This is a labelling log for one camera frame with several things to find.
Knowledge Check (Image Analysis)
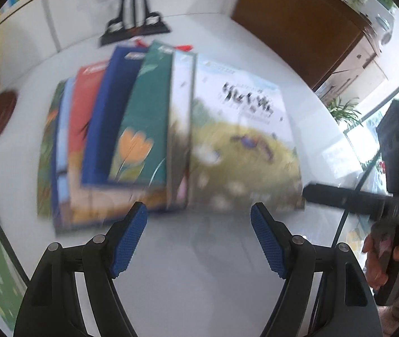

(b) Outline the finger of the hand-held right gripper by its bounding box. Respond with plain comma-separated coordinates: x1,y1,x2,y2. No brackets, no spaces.
303,183,386,220

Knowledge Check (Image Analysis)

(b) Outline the person's right hand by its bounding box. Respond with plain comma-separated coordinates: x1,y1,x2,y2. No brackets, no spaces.
362,233,399,290

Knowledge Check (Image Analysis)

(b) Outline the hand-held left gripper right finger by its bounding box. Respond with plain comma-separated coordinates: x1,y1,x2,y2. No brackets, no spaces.
250,202,384,337

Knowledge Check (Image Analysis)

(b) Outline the teal tulip cover book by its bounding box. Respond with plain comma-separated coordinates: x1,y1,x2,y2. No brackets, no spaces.
108,40,175,186

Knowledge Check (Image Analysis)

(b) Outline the green leafy plant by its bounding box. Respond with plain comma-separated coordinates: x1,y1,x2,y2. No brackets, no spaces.
326,96,363,127

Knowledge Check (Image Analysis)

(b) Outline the brown wooden cabinet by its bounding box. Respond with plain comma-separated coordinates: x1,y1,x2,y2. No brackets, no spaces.
230,0,395,94

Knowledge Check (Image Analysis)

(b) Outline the yellow meadow cover book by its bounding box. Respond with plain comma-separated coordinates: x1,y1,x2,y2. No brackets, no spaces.
187,53,305,213

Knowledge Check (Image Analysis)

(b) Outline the white bookshelf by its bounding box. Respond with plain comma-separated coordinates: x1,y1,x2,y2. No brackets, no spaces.
0,0,238,64

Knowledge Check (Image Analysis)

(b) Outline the red tassel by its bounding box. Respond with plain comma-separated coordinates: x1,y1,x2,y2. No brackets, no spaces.
134,38,193,52

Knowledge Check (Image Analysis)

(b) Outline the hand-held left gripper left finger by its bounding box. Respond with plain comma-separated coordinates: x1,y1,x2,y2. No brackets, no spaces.
13,202,148,337

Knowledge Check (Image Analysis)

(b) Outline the dark blue cover book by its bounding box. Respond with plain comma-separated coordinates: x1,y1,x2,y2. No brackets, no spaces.
81,44,147,186

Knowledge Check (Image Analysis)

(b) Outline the spread of picture books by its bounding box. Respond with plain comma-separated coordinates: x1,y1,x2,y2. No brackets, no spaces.
37,40,305,236

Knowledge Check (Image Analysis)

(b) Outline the red poet cover book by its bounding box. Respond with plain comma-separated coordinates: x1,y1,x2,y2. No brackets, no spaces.
67,61,168,223

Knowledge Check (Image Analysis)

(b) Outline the green floral cover book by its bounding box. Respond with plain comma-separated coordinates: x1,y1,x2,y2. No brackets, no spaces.
37,81,67,218

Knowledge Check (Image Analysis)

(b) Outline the black cable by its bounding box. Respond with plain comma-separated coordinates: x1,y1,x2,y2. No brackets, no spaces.
0,186,29,284
331,163,377,248

